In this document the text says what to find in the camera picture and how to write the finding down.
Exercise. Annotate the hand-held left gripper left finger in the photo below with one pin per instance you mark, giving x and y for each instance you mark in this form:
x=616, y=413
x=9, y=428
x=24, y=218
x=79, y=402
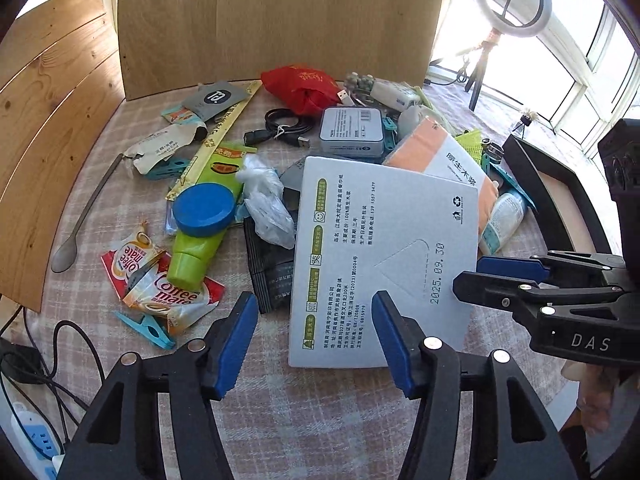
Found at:
x=235, y=345

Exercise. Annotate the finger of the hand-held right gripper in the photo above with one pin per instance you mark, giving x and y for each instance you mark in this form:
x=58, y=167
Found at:
x=505, y=266
x=495, y=292

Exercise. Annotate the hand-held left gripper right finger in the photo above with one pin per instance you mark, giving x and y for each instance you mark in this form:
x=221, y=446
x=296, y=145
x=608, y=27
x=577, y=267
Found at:
x=392, y=345

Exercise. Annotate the black tray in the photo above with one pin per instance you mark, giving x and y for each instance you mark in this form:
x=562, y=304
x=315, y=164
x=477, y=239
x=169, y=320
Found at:
x=530, y=160

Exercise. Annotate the white cardboard tissue box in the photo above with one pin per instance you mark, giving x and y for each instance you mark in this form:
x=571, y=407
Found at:
x=360, y=240

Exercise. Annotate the white plug adapter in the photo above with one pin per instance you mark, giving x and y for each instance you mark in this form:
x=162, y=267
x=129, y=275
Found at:
x=411, y=120

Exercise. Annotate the grey logo packet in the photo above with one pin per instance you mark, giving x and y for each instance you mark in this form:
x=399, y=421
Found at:
x=292, y=180
x=215, y=97

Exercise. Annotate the plaid cloth desktop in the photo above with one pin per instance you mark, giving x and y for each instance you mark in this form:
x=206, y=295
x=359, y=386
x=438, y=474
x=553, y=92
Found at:
x=310, y=410

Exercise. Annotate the person's right hand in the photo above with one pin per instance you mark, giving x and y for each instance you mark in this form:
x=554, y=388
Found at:
x=595, y=395

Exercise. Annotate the white teal label bottle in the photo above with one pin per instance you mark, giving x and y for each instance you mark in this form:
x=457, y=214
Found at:
x=502, y=222

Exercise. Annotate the coffee creamer sachet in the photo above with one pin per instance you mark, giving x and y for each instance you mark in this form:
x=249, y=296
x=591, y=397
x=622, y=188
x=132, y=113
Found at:
x=185, y=300
x=125, y=260

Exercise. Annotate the black foil packet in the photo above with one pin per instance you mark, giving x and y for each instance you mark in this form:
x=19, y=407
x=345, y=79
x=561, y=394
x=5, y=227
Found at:
x=270, y=280

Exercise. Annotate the green plastic tube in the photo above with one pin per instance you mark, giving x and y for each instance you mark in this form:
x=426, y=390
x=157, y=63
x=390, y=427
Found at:
x=190, y=260

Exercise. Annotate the clear plastic bag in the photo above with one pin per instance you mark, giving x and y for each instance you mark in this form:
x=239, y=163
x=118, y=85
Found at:
x=265, y=210

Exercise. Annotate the orange white tissue packet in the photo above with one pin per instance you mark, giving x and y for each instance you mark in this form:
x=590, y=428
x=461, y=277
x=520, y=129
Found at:
x=425, y=150

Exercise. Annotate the blue round lid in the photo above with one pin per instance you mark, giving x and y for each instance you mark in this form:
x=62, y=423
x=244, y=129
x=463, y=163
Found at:
x=202, y=207

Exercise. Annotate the green label packet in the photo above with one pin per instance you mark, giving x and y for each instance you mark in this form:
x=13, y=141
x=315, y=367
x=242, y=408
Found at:
x=222, y=167

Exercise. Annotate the blue phone stand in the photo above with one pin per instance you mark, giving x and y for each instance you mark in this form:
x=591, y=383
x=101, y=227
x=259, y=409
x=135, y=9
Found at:
x=390, y=125

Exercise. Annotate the metal spoon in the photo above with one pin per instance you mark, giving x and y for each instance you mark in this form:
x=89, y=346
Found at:
x=62, y=257

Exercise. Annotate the grey tin box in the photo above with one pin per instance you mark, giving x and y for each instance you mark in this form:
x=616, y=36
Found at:
x=350, y=132

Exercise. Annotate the dotted tissue pack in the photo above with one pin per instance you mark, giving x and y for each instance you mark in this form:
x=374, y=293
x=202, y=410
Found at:
x=392, y=92

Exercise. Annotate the black tripod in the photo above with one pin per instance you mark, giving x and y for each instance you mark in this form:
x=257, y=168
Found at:
x=482, y=55

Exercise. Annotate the white torn packet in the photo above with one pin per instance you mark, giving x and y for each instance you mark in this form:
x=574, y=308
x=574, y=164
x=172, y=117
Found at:
x=155, y=147

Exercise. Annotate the black power adapter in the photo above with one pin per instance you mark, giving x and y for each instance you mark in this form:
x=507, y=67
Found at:
x=20, y=367

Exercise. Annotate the white blue power strip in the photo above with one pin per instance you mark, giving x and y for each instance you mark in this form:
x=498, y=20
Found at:
x=35, y=435

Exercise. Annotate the cartoon print packet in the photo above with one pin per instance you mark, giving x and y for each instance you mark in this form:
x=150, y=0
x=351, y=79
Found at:
x=180, y=116

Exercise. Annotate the grey roller massager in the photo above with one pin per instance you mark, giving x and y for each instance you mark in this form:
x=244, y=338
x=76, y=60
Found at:
x=357, y=81

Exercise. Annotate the red fabric bag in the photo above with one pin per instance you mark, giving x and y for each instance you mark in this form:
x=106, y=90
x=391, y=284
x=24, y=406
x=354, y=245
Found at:
x=300, y=87

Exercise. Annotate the wooden slat panel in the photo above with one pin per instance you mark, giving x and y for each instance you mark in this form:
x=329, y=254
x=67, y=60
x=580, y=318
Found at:
x=45, y=110

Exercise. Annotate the wooden board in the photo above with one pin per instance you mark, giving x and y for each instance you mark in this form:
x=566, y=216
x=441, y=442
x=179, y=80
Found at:
x=275, y=20

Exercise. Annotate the white window frame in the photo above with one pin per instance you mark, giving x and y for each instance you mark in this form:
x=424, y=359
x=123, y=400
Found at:
x=595, y=50

